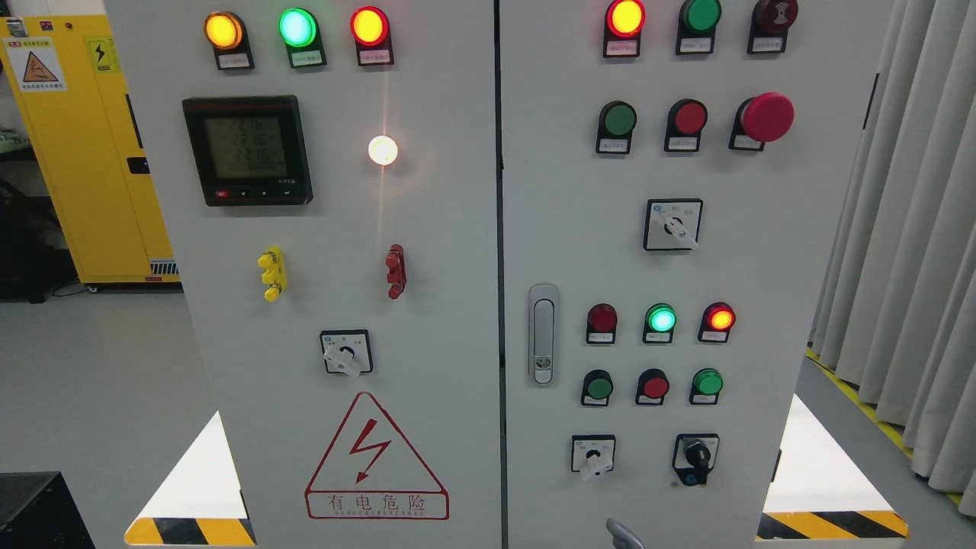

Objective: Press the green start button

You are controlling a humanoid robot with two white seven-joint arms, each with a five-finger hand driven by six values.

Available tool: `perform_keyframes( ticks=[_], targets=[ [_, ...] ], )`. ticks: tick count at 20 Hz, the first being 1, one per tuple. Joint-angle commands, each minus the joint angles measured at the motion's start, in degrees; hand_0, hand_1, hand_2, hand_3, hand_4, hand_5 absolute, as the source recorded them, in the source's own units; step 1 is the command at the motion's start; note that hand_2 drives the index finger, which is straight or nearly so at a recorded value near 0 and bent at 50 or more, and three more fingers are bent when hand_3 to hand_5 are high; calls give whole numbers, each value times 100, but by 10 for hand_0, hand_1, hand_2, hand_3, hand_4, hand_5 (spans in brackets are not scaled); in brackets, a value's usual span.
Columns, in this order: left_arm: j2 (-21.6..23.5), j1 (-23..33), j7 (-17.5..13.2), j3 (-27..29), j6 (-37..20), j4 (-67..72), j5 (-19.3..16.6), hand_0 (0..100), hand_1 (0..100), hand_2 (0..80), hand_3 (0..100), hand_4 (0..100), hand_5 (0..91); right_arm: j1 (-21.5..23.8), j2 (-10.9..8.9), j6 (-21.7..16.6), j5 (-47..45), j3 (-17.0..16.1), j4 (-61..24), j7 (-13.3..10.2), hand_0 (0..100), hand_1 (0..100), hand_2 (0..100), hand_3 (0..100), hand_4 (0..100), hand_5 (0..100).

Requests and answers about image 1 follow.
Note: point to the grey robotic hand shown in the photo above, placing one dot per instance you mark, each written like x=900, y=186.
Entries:
x=622, y=537

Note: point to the lower green start button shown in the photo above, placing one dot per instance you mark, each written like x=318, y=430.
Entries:
x=597, y=387

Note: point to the lower red stop button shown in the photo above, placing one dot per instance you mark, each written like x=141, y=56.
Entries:
x=652, y=387

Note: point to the lower right green button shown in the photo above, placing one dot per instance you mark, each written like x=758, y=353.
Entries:
x=706, y=387

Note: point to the upper green push button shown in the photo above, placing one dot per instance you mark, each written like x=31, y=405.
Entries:
x=615, y=125

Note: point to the upper red push button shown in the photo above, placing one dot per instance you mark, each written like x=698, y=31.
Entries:
x=686, y=121

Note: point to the red mushroom emergency stop button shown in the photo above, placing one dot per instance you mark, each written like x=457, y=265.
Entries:
x=761, y=120

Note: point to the lower left red indicator lamp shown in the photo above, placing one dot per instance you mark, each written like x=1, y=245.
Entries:
x=601, y=325

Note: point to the red indicator lamp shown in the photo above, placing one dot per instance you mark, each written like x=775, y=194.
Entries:
x=371, y=32
x=623, y=23
x=601, y=325
x=716, y=323

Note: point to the lower green indicator lamp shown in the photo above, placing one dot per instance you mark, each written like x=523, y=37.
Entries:
x=660, y=321

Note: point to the green indicator lamp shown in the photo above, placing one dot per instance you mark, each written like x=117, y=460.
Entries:
x=300, y=33
x=698, y=21
x=660, y=321

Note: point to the lower right red indicator lamp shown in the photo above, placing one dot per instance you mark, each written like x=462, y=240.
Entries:
x=716, y=323

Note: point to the red high voltage warning sticker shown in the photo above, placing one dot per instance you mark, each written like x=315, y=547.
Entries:
x=371, y=471

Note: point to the grey electrical control cabinet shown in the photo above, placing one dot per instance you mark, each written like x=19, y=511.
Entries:
x=497, y=188

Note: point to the grey curtain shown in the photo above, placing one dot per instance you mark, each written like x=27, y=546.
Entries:
x=896, y=315

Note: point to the red terminal connector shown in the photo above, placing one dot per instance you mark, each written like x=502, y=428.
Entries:
x=396, y=271

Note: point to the yellow terminal connector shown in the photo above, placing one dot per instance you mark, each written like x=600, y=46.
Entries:
x=274, y=274

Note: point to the white glowing indicator lamp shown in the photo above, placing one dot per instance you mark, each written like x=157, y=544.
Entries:
x=383, y=150

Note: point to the red indicator lamp top right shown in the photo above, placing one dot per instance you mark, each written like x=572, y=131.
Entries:
x=623, y=23

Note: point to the green indicator lamp top right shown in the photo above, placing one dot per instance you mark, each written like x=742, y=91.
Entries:
x=698, y=21

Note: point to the dark red buzzer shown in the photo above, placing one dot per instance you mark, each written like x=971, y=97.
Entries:
x=771, y=21

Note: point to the black digital power meter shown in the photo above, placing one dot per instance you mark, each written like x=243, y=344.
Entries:
x=249, y=151

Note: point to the red indicator lamp top left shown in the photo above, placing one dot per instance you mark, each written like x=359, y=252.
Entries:
x=371, y=32

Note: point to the black box lower left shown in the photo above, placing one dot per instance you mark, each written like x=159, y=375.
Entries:
x=38, y=511

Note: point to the green indicator lamp top left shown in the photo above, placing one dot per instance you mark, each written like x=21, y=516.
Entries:
x=300, y=33

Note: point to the amber indicator lamp top left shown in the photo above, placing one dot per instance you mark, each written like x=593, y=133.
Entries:
x=228, y=37

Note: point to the black furniture far left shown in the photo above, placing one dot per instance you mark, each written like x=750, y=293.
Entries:
x=30, y=267

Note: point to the yellow safety storage cabinet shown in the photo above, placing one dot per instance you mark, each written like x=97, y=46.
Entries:
x=67, y=79

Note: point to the lower white selector switch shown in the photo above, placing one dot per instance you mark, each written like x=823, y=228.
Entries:
x=592, y=456

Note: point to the black knob selector switch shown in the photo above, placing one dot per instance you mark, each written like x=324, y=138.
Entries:
x=694, y=457

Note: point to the silver cabinet door handle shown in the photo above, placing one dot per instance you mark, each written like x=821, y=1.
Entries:
x=542, y=337

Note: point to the upper right selector switch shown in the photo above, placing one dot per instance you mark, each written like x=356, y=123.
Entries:
x=672, y=224

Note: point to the left door selector switch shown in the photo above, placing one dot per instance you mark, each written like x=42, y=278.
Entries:
x=347, y=351

